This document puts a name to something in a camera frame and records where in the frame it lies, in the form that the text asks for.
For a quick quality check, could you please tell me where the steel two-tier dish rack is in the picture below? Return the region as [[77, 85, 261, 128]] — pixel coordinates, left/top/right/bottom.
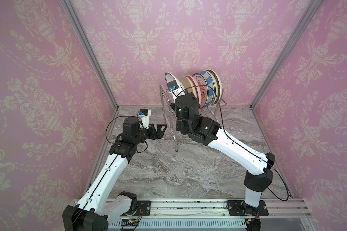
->
[[160, 86, 227, 152]]

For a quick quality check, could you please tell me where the orange sunburst plate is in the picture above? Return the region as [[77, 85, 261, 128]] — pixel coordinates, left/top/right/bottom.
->
[[164, 72, 186, 101], [193, 73, 208, 108]]

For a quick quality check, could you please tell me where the beige plain plate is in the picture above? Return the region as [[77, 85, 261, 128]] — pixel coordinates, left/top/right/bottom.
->
[[180, 76, 197, 98]]

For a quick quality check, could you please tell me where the blue striped plate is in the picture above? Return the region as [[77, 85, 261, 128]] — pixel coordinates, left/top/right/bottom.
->
[[200, 70, 215, 108]]

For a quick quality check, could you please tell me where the pink bear plate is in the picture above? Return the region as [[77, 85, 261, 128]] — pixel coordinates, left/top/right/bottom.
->
[[186, 75, 202, 105]]

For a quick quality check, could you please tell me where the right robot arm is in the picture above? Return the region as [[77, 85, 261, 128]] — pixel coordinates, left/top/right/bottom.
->
[[171, 93, 275, 216]]

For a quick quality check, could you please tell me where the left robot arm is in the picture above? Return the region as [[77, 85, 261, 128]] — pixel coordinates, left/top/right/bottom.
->
[[62, 115, 167, 231]]

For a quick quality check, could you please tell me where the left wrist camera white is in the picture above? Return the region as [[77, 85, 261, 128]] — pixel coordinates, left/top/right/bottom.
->
[[137, 109, 151, 129]]

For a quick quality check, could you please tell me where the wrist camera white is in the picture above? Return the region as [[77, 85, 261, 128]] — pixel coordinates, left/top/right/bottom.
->
[[167, 80, 180, 97], [137, 109, 151, 129]]

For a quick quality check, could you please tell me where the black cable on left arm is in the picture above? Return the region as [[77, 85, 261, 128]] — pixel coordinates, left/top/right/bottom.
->
[[104, 115, 148, 154]]

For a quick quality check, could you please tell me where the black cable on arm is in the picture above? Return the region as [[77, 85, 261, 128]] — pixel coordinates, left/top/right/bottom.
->
[[104, 115, 148, 154], [172, 84, 290, 202]]

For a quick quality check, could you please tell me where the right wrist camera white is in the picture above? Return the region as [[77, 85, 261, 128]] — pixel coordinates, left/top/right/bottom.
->
[[167, 80, 180, 97]]

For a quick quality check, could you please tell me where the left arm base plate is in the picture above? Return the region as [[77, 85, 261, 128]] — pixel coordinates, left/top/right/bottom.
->
[[123, 200, 151, 217]]

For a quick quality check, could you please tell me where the aluminium mounting rail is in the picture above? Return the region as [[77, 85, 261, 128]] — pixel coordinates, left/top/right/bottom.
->
[[106, 199, 318, 231]]

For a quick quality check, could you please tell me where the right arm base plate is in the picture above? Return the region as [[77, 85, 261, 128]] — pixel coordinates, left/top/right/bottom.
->
[[226, 200, 269, 217]]

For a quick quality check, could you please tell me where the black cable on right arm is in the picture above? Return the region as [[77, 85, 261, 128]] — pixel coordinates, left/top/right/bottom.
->
[[172, 84, 290, 202]]

